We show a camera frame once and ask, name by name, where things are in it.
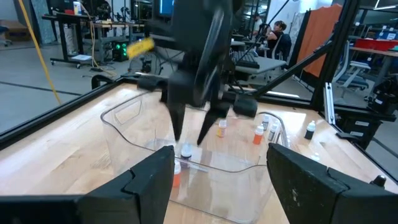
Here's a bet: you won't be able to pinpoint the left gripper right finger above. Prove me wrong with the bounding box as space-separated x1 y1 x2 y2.
266 142 398 224

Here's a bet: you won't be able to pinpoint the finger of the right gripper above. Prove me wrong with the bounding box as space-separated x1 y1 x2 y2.
196 103 231 147
167 101 188 142

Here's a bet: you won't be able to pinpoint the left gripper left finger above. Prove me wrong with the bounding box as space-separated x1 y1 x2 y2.
77 145 176 224

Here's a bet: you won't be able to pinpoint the small yellow dropper bottle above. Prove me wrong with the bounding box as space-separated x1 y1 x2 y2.
216 119 228 139

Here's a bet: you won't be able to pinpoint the small navy dropper bottle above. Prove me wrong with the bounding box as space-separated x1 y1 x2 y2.
180 143 193 169

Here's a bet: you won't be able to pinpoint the small orange dropper bottle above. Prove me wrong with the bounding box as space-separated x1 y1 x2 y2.
252 124 265 146
172 160 182 188

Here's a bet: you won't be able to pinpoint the small dark green dropper bottle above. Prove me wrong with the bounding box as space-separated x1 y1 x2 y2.
303 120 317 141

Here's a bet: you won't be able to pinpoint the small grey dropper bottle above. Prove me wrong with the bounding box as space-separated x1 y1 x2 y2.
267 123 279 141

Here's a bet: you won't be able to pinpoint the clear plastic bin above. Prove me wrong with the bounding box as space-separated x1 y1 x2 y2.
99 90 290 224

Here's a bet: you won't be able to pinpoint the black computer keyboard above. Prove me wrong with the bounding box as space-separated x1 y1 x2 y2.
231 49 261 70

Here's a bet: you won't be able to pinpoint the black floor fan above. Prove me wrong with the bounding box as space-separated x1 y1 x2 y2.
129 49 164 75

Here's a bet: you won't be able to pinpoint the yellow tag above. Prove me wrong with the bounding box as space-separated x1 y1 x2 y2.
126 37 155 59

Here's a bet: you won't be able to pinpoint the monitor with blue screen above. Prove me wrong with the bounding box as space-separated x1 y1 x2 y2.
155 0 177 18

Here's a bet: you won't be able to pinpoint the person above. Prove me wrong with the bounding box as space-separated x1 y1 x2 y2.
252 14 265 35
264 20 293 62

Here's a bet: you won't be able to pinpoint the computer tower green lights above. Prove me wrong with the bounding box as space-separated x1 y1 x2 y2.
111 39 131 62

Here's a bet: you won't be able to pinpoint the black control box white labels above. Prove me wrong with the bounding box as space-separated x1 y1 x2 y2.
335 107 385 149

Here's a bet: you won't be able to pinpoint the wooden top workbench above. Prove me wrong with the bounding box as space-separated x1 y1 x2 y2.
90 20 147 63

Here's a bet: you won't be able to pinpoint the white paper sheet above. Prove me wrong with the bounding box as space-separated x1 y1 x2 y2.
70 54 93 62

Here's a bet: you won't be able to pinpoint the grey office chair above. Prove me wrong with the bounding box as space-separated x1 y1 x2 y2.
332 40 373 99

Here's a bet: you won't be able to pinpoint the orange partition panel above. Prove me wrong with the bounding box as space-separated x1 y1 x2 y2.
297 2 343 78

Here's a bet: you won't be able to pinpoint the black equipment unit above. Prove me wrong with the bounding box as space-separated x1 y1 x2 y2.
368 74 398 116

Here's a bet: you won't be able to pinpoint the black-legged desk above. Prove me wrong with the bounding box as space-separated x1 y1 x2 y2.
42 12 94 68

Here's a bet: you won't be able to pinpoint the wooden table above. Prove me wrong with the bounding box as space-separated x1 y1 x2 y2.
349 45 398 97

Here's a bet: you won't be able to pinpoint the red storage bin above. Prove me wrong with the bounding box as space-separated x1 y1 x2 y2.
354 37 398 52

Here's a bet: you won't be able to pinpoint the blue boxes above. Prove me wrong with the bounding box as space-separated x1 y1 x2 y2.
377 27 398 40

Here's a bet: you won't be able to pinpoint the brown cardboard box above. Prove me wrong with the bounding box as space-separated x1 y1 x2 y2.
0 19 32 43

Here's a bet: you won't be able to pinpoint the blue chair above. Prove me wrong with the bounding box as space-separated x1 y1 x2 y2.
0 24 13 47

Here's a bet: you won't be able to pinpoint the silver aluminium bracket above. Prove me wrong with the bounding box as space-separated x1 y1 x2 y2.
323 81 336 125

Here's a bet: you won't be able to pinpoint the yellow cord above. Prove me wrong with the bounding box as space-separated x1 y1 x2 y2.
79 2 118 77

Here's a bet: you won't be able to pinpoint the black aluminium rig frame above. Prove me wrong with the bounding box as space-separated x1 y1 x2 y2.
0 0 398 184

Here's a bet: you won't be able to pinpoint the yellow hanging cable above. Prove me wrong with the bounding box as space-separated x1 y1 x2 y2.
17 0 62 105

